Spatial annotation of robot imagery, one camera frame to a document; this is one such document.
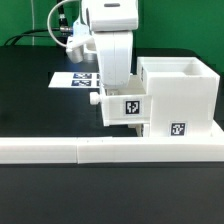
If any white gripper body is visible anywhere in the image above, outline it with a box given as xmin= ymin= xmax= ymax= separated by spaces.
xmin=93 ymin=31 xmax=133 ymax=89

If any white drawer tray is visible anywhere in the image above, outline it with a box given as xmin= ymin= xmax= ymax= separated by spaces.
xmin=128 ymin=124 xmax=150 ymax=137
xmin=90 ymin=75 xmax=152 ymax=126

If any white drawer cabinet box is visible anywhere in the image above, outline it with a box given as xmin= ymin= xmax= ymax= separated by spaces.
xmin=137 ymin=57 xmax=220 ymax=137

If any white front drawer tray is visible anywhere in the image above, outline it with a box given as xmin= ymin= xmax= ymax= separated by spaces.
xmin=128 ymin=124 xmax=150 ymax=137

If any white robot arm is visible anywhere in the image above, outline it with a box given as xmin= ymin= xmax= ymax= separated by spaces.
xmin=81 ymin=0 xmax=139 ymax=89

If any white marker tag plate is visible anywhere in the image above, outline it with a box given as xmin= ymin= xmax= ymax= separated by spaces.
xmin=48 ymin=72 xmax=100 ymax=88

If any white foam border front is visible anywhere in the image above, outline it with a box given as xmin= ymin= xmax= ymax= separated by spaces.
xmin=0 ymin=136 xmax=224 ymax=164

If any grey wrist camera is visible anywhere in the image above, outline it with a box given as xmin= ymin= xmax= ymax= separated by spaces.
xmin=66 ymin=19 xmax=96 ymax=63

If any black cable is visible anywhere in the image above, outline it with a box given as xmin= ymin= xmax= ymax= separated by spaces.
xmin=2 ymin=0 xmax=74 ymax=47

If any white camera cable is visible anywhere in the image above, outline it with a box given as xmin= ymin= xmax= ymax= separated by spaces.
xmin=46 ymin=0 xmax=81 ymax=48

